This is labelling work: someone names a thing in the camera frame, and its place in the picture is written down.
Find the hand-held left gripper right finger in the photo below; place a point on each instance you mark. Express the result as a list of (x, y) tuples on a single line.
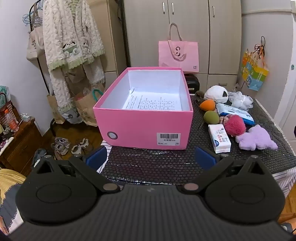
[(204, 157)]

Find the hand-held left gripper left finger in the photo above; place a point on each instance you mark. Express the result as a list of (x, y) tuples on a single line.
[(97, 157)]

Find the white tissue packet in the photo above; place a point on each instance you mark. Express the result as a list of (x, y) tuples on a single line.
[(219, 138)]

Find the green makeup sponge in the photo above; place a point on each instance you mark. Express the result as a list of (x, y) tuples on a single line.
[(211, 117)]

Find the red strawberry plush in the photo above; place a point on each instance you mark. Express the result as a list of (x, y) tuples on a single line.
[(234, 125)]

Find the pink cardboard box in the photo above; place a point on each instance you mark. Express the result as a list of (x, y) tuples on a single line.
[(129, 125)]

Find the orange makeup sponge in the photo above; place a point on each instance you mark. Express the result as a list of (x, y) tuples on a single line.
[(207, 105)]

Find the blue white wipes packet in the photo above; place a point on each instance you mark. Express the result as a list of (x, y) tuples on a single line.
[(233, 113)]

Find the purple plush toy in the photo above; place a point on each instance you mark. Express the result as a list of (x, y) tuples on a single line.
[(256, 139)]

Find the small brown plush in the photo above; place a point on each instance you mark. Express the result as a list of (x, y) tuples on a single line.
[(199, 95)]

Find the white panda plush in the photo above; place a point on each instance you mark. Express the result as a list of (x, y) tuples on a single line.
[(215, 93)]

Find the white mesh bath puff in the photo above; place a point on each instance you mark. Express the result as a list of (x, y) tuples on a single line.
[(240, 99)]

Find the beige sneaker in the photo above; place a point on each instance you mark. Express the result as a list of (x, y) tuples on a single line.
[(77, 150), (85, 142)]

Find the grey sneaker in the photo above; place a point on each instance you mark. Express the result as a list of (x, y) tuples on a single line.
[(59, 150), (62, 141)]

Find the brown paper bag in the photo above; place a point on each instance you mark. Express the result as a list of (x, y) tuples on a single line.
[(85, 111), (54, 110)]

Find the teal shopping bag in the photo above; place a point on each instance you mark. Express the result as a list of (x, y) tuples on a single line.
[(97, 90)]

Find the black suitcase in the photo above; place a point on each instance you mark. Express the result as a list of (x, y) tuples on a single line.
[(193, 84)]

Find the printed paper sheet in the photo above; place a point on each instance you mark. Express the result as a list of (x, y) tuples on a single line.
[(152, 102)]

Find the wooden nightstand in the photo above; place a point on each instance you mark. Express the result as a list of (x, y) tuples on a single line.
[(18, 148)]

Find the yellow grey blanket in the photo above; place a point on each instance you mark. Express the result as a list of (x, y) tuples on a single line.
[(9, 180)]

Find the orange drink bottle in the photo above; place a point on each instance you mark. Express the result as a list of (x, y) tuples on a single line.
[(10, 120)]

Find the brown woven basket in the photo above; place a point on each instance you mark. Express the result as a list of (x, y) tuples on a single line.
[(14, 107)]

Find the colourful gift bag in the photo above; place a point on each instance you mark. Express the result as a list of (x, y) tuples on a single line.
[(254, 74)]

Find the white door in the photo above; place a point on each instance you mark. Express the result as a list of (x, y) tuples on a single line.
[(289, 92)]

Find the pink tote bag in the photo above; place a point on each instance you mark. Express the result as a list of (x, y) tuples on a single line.
[(178, 53)]

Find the light wooden board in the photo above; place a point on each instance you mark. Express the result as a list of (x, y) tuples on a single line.
[(111, 46)]

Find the green patterned packet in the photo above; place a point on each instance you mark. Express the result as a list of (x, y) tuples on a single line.
[(3, 92)]

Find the fluffy white green robe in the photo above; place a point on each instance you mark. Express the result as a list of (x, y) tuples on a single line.
[(64, 34)]

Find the beige canvas tote bag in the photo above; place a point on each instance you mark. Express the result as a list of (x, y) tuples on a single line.
[(34, 46)]

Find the light wooden wardrobe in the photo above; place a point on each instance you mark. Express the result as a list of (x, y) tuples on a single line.
[(148, 34)]

